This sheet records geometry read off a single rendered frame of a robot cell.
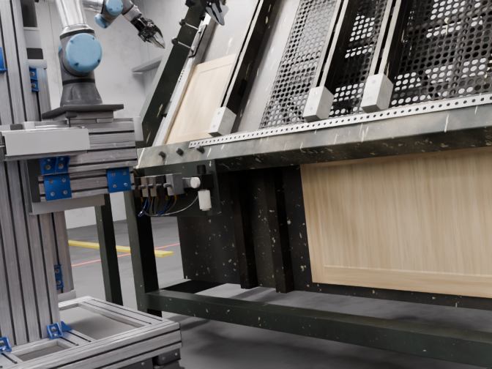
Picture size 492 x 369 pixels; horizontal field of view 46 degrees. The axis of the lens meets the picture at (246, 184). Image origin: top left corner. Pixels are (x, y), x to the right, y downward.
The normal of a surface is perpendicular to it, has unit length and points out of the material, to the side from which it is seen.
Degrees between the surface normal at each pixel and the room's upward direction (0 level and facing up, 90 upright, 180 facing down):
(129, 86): 90
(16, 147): 90
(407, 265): 90
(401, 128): 57
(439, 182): 90
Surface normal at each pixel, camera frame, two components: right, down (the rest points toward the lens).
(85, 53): 0.44, 0.12
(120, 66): 0.61, -0.04
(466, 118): -0.65, -0.45
